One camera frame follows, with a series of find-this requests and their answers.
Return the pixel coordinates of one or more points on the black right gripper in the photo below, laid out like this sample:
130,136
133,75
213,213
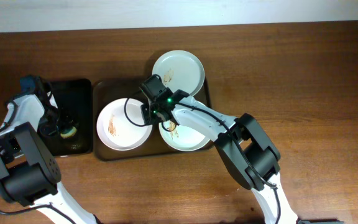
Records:
159,115

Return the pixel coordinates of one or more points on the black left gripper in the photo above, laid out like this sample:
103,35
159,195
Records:
56,123

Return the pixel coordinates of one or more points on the yellow green sponge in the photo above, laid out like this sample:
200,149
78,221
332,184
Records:
68,133

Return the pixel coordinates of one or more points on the pale green plate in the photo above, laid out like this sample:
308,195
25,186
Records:
182,138

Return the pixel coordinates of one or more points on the pink white plate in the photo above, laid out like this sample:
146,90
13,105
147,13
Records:
116,131

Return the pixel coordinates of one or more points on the light green top plate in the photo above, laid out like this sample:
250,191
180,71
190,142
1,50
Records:
180,70

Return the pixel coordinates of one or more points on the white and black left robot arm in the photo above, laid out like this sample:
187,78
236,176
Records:
37,128

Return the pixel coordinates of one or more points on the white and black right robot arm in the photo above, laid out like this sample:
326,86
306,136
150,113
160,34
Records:
247,152

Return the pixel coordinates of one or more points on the small black tray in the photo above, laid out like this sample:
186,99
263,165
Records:
76,97

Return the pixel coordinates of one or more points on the large brown tray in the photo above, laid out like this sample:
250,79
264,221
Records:
108,90

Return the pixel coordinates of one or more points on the dark object at bottom edge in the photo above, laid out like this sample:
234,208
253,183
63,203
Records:
319,222

